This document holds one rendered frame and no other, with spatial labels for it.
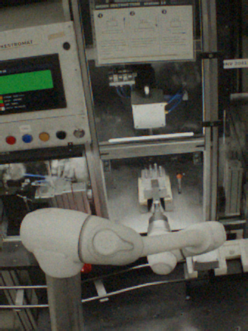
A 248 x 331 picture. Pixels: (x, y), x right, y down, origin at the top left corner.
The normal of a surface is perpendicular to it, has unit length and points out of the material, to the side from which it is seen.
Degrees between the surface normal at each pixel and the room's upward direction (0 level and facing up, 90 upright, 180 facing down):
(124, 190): 0
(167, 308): 0
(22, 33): 90
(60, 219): 9
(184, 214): 0
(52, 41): 90
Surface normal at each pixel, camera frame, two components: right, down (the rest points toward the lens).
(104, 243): -0.11, -0.15
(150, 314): -0.09, -0.77
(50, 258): -0.33, 0.44
